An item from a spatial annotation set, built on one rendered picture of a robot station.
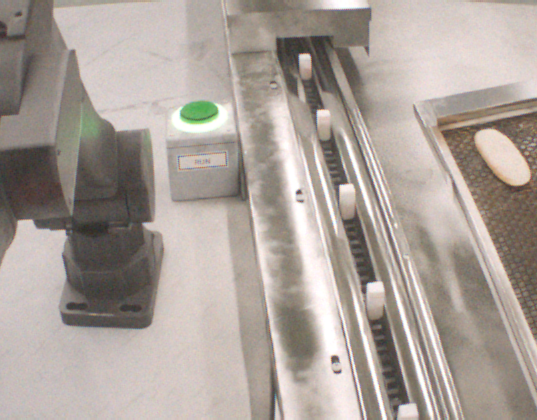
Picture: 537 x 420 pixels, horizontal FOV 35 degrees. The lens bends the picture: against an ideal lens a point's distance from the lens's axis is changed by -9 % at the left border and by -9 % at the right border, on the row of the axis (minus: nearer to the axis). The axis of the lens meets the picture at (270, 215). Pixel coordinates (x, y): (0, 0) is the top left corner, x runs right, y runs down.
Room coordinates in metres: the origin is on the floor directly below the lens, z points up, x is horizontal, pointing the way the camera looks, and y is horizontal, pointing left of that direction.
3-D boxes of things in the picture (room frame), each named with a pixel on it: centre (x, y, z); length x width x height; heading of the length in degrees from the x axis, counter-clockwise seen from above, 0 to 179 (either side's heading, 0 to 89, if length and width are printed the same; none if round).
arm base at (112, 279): (0.62, 0.15, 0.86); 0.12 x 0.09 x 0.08; 177
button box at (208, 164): (0.78, 0.06, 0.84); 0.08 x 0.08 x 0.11; 5
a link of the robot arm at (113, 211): (0.60, 0.14, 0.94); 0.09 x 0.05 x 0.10; 3
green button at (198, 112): (0.78, 0.07, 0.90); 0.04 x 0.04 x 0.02
